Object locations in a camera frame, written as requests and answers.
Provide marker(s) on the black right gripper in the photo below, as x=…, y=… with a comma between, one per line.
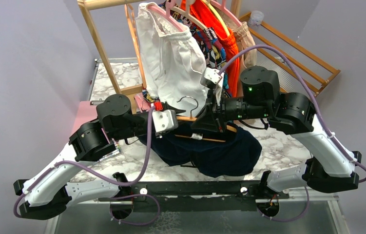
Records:
x=212, y=118

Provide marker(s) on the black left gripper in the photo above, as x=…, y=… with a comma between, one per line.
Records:
x=159, y=134

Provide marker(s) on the orange wooden hanger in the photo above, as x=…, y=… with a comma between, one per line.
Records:
x=198, y=136

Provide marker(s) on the navy blue shorts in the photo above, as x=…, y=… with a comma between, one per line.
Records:
x=236, y=155

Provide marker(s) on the wooden clothes rack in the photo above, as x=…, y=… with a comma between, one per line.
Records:
x=86, y=6

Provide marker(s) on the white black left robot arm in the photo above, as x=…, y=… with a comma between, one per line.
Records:
x=68, y=179

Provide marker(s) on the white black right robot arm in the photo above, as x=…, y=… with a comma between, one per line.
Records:
x=331, y=168

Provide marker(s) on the pink navy patterned shorts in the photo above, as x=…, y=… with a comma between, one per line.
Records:
x=142, y=104

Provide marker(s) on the white shorts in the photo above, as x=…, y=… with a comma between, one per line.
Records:
x=172, y=61

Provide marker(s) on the comic print shorts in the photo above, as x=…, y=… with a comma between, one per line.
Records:
x=207, y=40

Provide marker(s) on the beige shorts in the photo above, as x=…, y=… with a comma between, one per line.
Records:
x=244, y=40

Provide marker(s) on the pink hanger left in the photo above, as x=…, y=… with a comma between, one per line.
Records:
x=166, y=15

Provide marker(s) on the pink hanger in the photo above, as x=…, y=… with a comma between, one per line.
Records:
x=227, y=15
x=166, y=15

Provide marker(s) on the beige wooden hanger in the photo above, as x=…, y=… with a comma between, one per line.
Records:
x=187, y=14

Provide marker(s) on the orange red shorts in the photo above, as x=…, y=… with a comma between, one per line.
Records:
x=226, y=37

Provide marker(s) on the orange twisted hanger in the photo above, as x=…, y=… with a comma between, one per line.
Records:
x=129, y=13

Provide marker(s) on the yellow hanger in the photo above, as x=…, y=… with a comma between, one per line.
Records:
x=217, y=15

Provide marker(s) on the pink hanger right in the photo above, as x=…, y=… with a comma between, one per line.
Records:
x=227, y=15

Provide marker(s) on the pink clipboard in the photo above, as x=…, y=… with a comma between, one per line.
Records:
x=86, y=112

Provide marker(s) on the clear paperclip jar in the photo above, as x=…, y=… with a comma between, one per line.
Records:
x=256, y=18

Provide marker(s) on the wooden slatted shelf rack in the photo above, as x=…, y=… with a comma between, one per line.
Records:
x=317, y=73

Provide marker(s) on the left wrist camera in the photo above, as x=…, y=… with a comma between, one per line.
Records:
x=164, y=119

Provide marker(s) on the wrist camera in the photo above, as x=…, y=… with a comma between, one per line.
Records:
x=212, y=80
x=164, y=119

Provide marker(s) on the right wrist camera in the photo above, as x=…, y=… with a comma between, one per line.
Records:
x=212, y=80

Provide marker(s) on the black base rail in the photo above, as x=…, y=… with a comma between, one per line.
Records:
x=195, y=196

